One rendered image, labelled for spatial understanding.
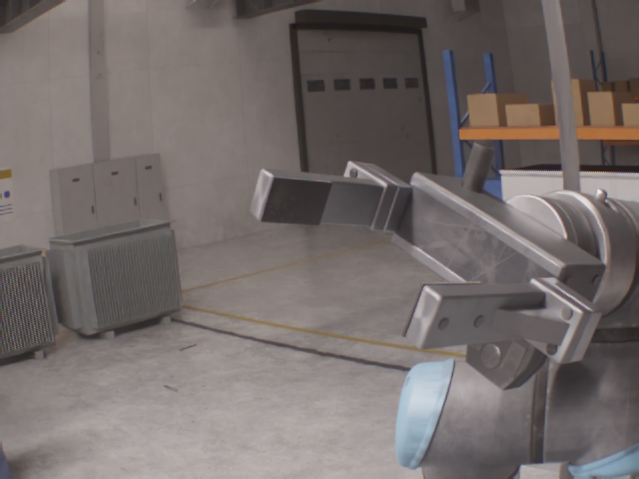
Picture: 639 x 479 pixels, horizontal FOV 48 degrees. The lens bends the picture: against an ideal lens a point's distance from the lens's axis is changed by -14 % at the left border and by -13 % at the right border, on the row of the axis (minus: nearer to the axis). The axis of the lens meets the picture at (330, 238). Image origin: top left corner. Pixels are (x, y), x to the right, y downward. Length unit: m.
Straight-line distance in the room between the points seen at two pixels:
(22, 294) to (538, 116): 5.94
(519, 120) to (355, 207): 8.01
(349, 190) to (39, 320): 8.59
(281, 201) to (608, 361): 0.28
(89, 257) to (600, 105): 5.96
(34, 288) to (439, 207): 8.53
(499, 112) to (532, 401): 8.09
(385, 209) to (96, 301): 8.99
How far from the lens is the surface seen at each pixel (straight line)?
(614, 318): 0.59
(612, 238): 0.52
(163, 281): 9.96
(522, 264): 0.44
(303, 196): 0.45
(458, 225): 0.47
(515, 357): 0.52
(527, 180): 4.70
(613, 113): 8.00
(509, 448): 0.60
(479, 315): 0.37
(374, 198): 0.48
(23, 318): 8.93
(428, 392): 0.61
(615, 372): 0.59
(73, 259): 9.49
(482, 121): 8.73
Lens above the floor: 2.33
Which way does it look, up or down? 8 degrees down
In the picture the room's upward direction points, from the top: 5 degrees counter-clockwise
